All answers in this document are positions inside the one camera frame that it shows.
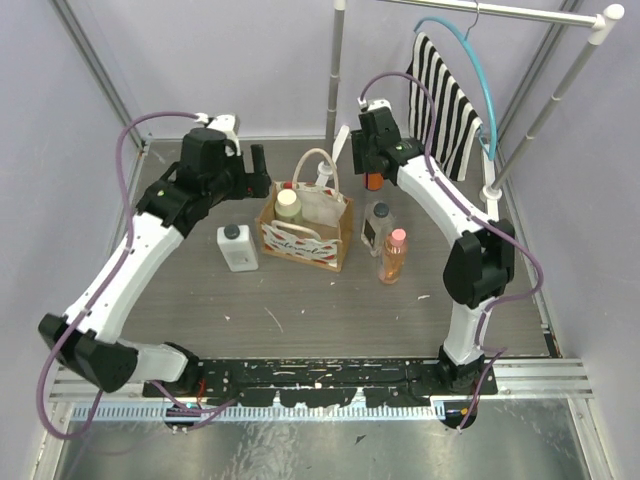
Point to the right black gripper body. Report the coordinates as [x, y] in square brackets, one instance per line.
[371, 152]

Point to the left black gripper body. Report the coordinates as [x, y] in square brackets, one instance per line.
[251, 182]

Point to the blue cap orange bottle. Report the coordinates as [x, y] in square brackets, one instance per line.
[373, 181]

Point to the white bottle grey cap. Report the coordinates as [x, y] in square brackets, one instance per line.
[237, 247]

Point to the clear bottle grey cap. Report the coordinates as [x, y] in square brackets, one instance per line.
[378, 223]

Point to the pink cap lotion bottle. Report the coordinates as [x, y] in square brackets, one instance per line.
[392, 256]

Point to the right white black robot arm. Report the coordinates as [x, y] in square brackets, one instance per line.
[481, 261]

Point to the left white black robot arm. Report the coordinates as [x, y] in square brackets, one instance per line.
[86, 338]

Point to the cream cap bottle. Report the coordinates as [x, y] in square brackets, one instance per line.
[288, 207]

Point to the black white striped cloth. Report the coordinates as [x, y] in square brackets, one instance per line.
[442, 109]

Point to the blue clothes hanger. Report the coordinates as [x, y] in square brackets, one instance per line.
[463, 39]

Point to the metal clothes rack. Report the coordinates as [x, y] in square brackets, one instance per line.
[569, 185]

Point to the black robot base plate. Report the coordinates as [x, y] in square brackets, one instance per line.
[320, 383]

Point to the slotted cable duct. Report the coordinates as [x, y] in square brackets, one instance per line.
[358, 411]

